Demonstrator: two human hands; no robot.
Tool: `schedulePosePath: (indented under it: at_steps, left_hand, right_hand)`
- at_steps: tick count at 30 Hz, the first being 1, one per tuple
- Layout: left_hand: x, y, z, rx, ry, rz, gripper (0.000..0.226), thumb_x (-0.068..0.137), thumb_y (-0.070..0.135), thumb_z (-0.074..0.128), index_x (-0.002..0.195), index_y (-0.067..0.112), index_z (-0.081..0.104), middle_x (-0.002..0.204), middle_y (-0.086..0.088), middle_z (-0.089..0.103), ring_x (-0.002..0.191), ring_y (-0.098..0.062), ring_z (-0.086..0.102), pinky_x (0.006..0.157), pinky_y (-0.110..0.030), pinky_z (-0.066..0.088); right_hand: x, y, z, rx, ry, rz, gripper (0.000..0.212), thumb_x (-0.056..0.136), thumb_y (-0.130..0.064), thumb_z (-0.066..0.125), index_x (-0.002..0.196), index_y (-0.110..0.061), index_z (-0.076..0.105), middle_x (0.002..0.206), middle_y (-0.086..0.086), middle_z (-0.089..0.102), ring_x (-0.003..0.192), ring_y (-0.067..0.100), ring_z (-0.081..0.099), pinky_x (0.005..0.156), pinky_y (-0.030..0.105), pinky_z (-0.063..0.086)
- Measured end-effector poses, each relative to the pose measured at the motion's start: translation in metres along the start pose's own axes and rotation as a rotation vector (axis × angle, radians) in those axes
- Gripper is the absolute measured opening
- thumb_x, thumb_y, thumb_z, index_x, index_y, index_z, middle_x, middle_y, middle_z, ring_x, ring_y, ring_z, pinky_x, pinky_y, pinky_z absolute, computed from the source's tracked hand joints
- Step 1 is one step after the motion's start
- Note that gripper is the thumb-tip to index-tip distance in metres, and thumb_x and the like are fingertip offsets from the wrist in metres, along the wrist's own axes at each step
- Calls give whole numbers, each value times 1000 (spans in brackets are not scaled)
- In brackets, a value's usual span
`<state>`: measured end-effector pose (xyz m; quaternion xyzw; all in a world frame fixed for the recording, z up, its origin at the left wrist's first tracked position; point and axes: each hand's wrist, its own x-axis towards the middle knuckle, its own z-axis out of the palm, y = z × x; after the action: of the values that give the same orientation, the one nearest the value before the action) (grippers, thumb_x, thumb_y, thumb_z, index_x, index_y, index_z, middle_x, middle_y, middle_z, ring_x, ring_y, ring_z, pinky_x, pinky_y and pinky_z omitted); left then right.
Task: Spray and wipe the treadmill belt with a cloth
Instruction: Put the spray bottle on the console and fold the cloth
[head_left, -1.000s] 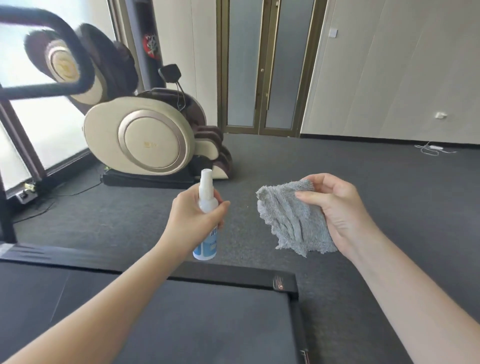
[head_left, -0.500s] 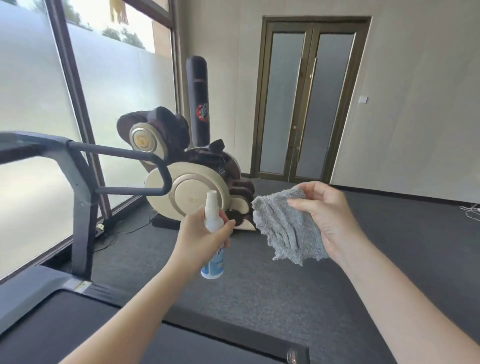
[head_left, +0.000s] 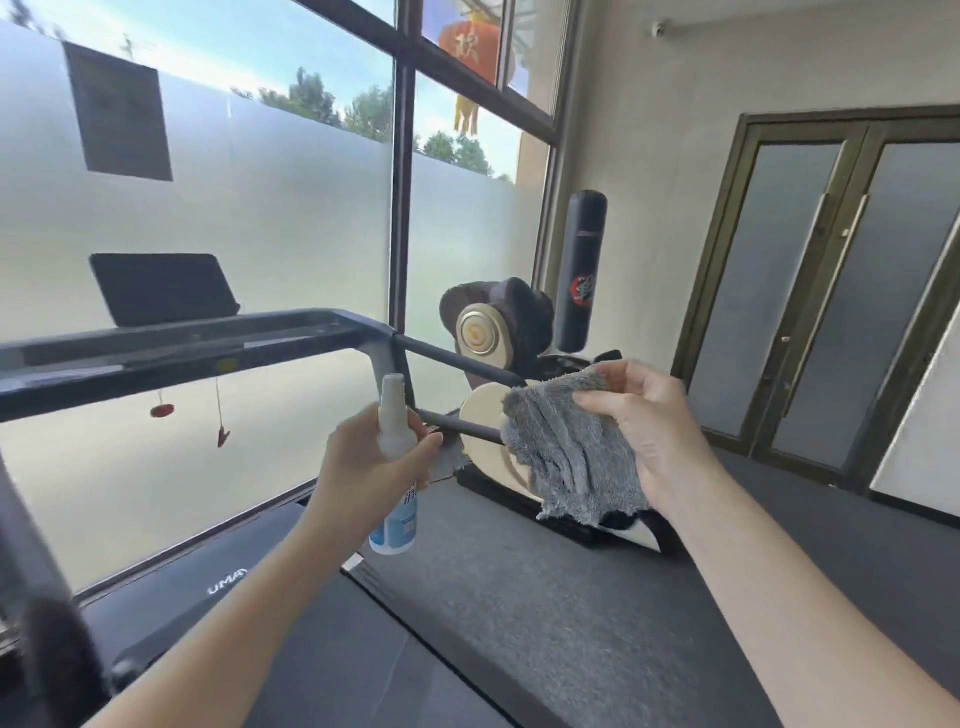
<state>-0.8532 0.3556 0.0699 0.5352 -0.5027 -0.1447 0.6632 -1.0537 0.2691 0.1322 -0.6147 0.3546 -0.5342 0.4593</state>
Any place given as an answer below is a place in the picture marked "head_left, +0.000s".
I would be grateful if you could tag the person's left hand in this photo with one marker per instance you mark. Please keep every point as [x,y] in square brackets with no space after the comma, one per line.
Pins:
[360,487]

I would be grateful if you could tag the person's right hand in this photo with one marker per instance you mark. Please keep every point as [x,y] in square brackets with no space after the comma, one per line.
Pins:
[667,442]

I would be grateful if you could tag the white blue spray bottle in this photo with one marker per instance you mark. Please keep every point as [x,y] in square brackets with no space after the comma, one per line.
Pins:
[394,517]

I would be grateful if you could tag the grey fluffy cloth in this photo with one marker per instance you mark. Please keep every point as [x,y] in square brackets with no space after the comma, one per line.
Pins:
[570,457]

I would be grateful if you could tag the dark grey treadmill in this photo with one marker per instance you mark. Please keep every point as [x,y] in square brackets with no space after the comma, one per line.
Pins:
[300,330]

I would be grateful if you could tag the person's left forearm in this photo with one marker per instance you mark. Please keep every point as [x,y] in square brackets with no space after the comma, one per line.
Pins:
[225,645]

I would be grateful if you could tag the person's right forearm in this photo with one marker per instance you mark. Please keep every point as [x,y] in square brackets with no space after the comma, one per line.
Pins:
[795,615]

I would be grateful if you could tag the dark glass double door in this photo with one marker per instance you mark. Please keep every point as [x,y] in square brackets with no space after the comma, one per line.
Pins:
[750,300]

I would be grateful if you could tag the beige brown massage chair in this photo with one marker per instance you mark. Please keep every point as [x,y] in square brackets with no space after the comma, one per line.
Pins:
[480,334]

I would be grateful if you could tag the black punching bag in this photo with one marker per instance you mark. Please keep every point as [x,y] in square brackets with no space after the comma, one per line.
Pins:
[581,262]

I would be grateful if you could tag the black console screen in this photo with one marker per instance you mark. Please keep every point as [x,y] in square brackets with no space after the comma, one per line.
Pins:
[161,289]

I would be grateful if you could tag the row of green trees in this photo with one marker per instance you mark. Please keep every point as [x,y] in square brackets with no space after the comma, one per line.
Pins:
[322,101]

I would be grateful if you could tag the large red lantern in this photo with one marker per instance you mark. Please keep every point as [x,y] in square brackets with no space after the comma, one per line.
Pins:
[469,45]

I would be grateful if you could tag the grey instruction poster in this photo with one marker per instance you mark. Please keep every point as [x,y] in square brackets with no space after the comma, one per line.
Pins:
[120,112]

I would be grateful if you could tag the white security camera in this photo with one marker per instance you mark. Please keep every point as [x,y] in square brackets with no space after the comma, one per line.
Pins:
[660,28]

